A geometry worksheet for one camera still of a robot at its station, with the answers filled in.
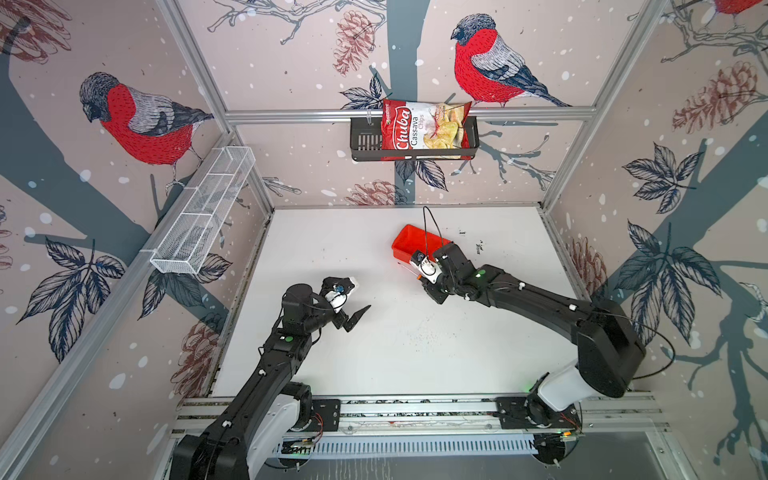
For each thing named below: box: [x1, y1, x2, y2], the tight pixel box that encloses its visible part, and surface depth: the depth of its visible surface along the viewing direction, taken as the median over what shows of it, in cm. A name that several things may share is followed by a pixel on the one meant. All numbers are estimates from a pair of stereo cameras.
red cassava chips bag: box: [380, 99, 472, 161], surface depth 90 cm
